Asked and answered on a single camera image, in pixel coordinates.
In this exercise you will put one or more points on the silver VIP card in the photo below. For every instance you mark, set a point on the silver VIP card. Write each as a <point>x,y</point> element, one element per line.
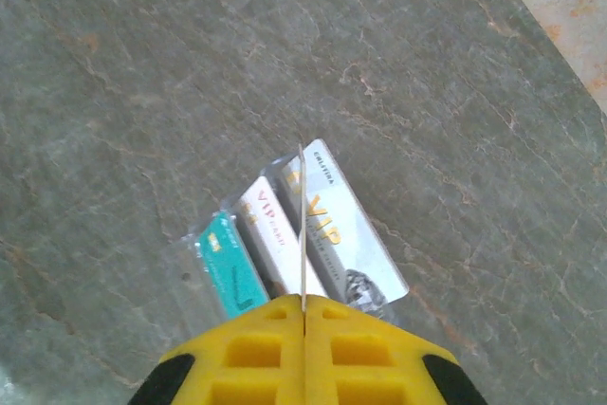
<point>351,234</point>

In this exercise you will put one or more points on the white VIP card red print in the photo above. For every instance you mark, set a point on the white VIP card red print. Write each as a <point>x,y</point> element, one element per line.
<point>270,229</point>

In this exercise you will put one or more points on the clear acrylic card stand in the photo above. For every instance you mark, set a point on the clear acrylic card stand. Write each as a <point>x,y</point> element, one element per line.
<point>189,272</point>

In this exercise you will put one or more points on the light blue plastic card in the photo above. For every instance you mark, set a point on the light blue plastic card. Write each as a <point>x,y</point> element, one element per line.
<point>302,234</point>

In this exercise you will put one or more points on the teal VIP card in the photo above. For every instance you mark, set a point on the teal VIP card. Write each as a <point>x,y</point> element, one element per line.
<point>232,272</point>

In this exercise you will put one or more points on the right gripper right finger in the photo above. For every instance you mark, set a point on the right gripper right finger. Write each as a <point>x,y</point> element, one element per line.
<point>360,362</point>

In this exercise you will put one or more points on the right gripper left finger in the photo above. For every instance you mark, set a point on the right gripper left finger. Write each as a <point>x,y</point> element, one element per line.
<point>256,362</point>

